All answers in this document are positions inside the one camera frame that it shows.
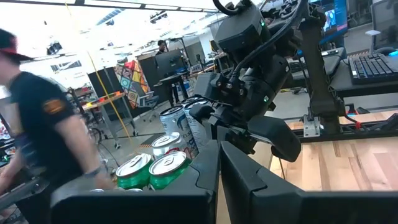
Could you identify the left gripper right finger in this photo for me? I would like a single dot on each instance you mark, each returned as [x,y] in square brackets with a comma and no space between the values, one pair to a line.
[295,208]

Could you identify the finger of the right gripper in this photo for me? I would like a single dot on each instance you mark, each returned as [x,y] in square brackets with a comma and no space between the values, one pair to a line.
[276,137]
[202,112]

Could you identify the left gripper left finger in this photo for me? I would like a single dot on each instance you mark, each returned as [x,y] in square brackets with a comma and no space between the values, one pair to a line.
[140,208]

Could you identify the green Sprite can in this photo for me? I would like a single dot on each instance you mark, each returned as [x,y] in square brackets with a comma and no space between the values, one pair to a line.
[133,174]
[168,174]

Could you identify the silver Diet Coke can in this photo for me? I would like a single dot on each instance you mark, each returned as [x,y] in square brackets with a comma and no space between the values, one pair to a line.
[166,140]

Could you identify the grey office chair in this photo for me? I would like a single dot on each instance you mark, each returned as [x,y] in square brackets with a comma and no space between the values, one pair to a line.
[149,101]

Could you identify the large black monitor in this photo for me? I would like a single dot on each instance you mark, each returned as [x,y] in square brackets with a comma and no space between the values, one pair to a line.
[169,63]

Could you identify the colourful patchwork quilt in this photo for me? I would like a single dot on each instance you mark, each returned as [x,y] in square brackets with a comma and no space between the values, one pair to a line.
[130,81]

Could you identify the black desk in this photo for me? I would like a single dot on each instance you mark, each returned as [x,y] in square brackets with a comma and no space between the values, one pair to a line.
[357,88]

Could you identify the small wooden background table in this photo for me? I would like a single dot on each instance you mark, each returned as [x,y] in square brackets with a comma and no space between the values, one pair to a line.
[102,101]

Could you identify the black background cabinet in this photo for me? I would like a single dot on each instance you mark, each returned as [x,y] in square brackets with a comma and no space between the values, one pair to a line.
[99,81]

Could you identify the backlit black keyboard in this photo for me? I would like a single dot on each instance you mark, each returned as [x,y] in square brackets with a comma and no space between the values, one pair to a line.
[373,67]

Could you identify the walking person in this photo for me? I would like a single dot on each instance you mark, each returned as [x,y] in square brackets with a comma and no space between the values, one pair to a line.
[40,118]

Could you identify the grey monitor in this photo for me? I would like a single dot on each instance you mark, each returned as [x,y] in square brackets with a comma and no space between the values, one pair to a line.
[385,21]

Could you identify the silver metal frame bracket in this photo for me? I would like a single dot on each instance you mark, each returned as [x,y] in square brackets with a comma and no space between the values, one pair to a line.
[311,129]

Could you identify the black aluminium frame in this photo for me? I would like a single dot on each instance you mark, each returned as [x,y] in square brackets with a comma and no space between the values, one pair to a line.
[342,135]

